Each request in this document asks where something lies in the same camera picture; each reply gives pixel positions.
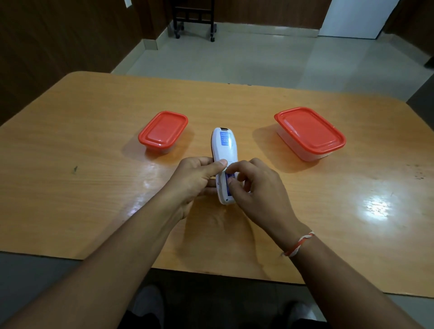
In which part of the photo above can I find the person's right hand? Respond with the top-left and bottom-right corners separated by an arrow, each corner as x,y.
226,158 -> 303,249

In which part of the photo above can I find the person's left hand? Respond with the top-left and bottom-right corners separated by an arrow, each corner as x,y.
159,156 -> 228,220

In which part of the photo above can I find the white handheld device blue label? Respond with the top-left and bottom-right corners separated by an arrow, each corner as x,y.
211,127 -> 238,206

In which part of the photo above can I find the person's left forearm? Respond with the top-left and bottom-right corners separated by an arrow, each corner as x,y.
0,194 -> 186,329

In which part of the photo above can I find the person's right forearm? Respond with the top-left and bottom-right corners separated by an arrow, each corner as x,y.
282,224 -> 426,329

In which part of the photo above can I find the small clear plastic container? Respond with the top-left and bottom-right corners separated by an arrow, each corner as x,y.
144,144 -> 177,156

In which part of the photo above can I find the small red container lid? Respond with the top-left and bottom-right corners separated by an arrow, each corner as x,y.
138,111 -> 189,150

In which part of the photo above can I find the large clear plastic container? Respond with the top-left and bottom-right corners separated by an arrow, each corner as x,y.
276,127 -> 340,162

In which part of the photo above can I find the orange white thread wristband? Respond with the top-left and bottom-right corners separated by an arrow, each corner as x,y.
281,231 -> 316,258

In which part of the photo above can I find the large red container lid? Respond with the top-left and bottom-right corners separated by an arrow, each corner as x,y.
274,107 -> 347,153

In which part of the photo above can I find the white shoe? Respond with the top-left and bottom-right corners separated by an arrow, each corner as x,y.
283,301 -> 318,322
130,284 -> 165,327

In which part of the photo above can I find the black wheeled rack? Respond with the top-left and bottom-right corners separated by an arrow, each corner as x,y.
171,0 -> 217,42

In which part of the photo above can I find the white door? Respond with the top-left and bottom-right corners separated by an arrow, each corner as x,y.
318,0 -> 401,40

